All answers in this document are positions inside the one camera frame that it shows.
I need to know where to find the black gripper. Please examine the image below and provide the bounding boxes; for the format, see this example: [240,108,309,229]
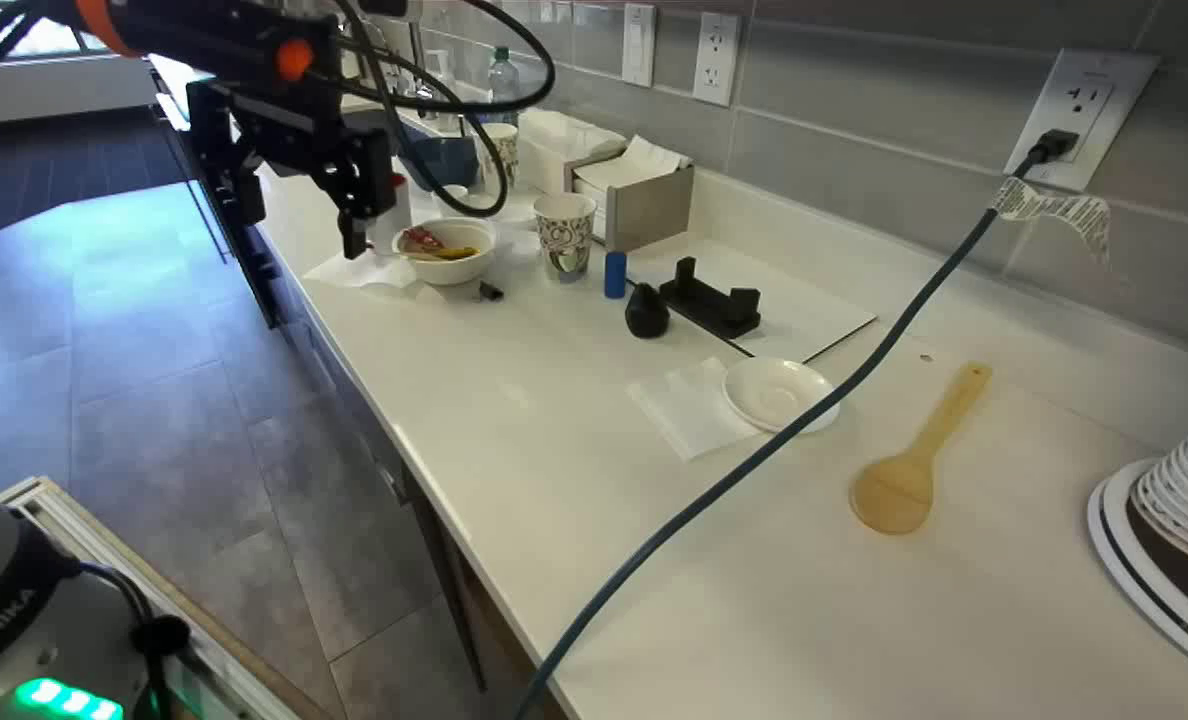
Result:
[291,115,413,262]

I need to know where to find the black robot base green light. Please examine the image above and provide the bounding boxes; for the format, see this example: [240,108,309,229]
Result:
[0,464,137,720]

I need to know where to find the small white plate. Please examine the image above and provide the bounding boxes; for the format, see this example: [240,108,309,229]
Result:
[725,354,840,434]

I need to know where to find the white plate stack dark rim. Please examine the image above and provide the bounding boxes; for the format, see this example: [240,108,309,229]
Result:
[1085,456,1188,691]

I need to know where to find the large white paper napkin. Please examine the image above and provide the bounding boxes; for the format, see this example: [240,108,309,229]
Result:
[300,243,423,295]

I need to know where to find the yellow red food pieces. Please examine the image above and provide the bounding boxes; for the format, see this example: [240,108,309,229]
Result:
[399,222,480,262]

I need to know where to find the dark blue bowl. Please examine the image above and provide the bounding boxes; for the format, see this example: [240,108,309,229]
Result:
[396,111,483,193]

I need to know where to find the clear bottle green cap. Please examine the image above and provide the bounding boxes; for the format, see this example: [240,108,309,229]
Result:
[480,38,528,115]

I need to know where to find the white paper towel stack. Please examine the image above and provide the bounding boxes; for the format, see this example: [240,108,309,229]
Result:
[517,103,632,204]

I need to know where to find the small blue cylinder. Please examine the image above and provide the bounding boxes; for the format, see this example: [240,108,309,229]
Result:
[600,249,632,305]

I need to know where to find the metal napkin holder with napkins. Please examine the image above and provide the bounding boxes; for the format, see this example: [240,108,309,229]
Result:
[572,131,700,257]

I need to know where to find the small black round bottle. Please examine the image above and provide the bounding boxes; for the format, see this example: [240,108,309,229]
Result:
[618,278,677,342]

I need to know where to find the dark grey floor mat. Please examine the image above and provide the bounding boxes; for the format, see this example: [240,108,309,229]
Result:
[0,108,209,261]

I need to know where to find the white ledge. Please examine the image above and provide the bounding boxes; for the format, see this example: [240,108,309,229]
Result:
[0,46,160,131]

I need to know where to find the black plastic holder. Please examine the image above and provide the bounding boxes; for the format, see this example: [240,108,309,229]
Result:
[656,253,768,338]

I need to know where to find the small white paper napkin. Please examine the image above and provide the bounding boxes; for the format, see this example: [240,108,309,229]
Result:
[618,354,762,464]

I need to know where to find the brown wooden cabinet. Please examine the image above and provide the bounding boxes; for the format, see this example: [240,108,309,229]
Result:
[387,453,584,720]

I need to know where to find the thin dark stick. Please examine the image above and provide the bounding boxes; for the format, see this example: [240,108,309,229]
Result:
[798,313,879,369]

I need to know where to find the wooden spoon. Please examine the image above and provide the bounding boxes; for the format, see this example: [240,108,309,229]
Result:
[843,361,997,541]

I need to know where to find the black power plug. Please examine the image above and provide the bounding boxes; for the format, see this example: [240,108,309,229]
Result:
[1012,125,1085,181]

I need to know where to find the white bowl with handle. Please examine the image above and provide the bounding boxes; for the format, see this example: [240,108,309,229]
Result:
[387,217,502,290]

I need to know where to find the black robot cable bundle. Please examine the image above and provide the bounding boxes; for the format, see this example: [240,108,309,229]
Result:
[329,0,559,222]

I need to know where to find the wide orange strap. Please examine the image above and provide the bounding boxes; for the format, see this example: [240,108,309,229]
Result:
[72,0,133,59]

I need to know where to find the white wall outlet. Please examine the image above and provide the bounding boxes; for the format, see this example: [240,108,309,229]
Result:
[687,9,745,108]
[1001,46,1162,196]

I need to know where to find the teal power cable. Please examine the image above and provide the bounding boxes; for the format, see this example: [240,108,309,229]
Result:
[509,196,1012,720]

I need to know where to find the white metal frame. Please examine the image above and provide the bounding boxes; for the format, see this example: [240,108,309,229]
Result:
[0,473,305,720]

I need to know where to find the black base cable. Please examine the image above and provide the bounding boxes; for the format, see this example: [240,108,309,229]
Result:
[72,564,205,720]

